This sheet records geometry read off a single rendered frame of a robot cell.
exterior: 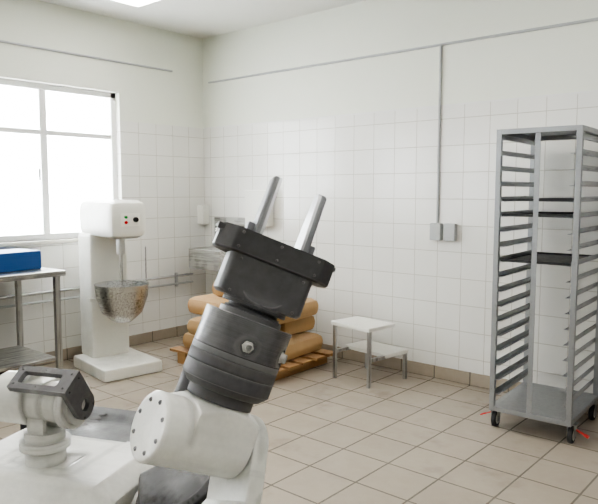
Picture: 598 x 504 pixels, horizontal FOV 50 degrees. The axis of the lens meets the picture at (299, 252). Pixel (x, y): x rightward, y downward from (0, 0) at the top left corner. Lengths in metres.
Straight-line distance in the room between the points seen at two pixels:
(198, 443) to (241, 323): 0.11
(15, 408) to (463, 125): 4.41
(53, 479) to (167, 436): 0.31
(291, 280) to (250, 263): 0.04
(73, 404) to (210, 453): 0.28
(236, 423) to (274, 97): 5.60
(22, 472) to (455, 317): 4.40
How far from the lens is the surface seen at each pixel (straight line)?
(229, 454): 0.63
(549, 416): 4.15
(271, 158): 6.11
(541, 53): 4.85
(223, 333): 0.60
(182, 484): 0.82
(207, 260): 6.24
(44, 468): 0.92
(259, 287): 0.61
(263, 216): 0.62
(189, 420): 0.60
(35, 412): 0.89
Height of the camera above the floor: 1.46
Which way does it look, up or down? 5 degrees down
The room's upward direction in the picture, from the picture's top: straight up
